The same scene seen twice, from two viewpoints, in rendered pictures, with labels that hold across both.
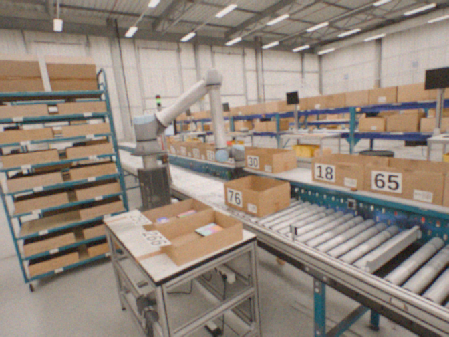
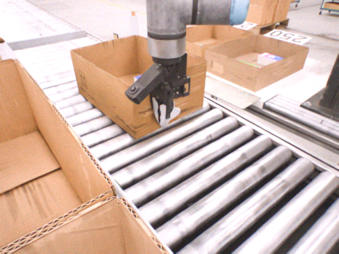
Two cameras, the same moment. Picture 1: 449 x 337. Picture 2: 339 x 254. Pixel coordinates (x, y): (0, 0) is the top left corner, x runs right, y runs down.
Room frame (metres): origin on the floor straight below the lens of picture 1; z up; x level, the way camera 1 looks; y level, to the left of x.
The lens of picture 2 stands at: (2.63, -0.13, 1.21)
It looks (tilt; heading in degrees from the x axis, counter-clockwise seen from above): 35 degrees down; 176
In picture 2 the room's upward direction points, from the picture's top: straight up
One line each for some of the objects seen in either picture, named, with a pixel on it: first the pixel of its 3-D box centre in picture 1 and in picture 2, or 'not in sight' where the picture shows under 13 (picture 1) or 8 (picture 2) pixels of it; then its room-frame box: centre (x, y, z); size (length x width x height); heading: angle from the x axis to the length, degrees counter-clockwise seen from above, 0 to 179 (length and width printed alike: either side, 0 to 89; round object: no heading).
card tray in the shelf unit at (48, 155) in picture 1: (33, 157); not in sight; (2.36, 1.78, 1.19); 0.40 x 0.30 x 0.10; 123
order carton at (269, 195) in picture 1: (255, 194); (136, 78); (1.80, -0.18, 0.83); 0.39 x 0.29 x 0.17; 36
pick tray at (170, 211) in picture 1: (177, 217); (256, 59); (1.56, 0.35, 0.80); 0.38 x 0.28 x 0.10; 124
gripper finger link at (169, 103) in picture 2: not in sight; (166, 102); (2.06, -0.09, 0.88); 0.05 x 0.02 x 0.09; 33
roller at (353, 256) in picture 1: (371, 245); (55, 51); (1.15, -0.66, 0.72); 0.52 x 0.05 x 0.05; 123
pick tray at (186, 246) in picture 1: (198, 234); (207, 41); (1.29, 0.19, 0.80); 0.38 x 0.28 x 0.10; 124
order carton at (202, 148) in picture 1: (208, 151); not in sight; (3.40, 0.25, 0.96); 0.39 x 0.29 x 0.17; 33
